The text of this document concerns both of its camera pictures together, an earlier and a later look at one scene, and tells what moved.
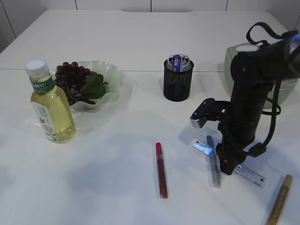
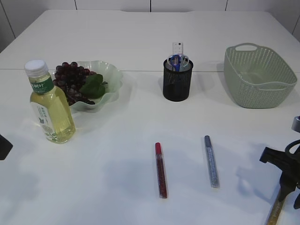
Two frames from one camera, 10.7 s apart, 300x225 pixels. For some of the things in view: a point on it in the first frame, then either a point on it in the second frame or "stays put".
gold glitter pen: (281, 199) stays put
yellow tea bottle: (50, 103) stays put
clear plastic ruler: (240, 170) -> (177, 48)
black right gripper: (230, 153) -> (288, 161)
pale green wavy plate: (113, 78) stays put
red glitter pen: (161, 172) stays put
